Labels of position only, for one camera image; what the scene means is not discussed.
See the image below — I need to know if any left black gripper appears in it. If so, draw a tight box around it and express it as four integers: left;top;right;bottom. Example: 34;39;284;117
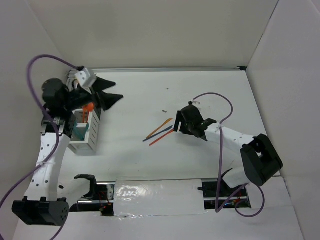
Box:
65;76;124;111

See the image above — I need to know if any yellow plastic knife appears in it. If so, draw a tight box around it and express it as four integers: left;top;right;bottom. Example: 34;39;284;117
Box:
146;118;173;138

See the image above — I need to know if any orange plastic spoon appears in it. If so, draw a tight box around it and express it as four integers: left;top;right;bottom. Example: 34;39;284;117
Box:
86;102;95;112

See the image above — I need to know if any orange plastic fork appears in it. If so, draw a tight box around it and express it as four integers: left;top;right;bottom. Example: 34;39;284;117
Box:
82;105;88;113

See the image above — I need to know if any teal plastic knife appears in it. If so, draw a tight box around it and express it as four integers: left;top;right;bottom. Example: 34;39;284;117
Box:
83;122;90;136

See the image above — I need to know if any teal plastic spoon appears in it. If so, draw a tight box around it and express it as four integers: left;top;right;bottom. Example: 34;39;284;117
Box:
72;123;86;141

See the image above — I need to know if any orange plastic knife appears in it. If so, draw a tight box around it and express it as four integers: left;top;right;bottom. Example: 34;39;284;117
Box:
149;129;174;146

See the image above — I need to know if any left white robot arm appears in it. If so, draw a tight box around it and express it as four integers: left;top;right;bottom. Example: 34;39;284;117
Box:
11;77;123;227

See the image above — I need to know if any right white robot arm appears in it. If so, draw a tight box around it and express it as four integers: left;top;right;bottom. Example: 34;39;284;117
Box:
173;104;283;196

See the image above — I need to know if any blue plastic knife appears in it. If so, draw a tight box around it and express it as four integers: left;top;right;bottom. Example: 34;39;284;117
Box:
142;125;173;142

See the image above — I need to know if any white slotted utensil container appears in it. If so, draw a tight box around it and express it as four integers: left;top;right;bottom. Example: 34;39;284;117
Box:
68;109;100;156

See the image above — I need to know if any silver reflective tape sheet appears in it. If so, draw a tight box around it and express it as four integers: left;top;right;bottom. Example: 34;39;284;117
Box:
113;179;206;217

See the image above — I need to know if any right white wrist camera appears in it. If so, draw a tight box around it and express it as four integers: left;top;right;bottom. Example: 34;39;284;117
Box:
188;99;201;105

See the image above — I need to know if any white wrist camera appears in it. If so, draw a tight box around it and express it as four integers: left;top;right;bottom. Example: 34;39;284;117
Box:
188;99;201;105
74;67;97;88

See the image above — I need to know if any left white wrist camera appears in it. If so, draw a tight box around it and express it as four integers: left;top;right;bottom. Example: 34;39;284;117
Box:
74;67;97;88

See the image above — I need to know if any aluminium rail at back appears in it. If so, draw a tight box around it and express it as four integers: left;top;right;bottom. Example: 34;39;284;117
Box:
93;66;248;73

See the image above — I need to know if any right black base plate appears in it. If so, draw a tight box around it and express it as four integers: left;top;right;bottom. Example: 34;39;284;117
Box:
197;179;251;210

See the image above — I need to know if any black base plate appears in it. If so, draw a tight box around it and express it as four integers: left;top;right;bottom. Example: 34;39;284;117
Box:
70;182;116;217
197;179;251;210

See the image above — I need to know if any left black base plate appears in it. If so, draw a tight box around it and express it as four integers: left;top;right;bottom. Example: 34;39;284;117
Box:
70;182;116;217

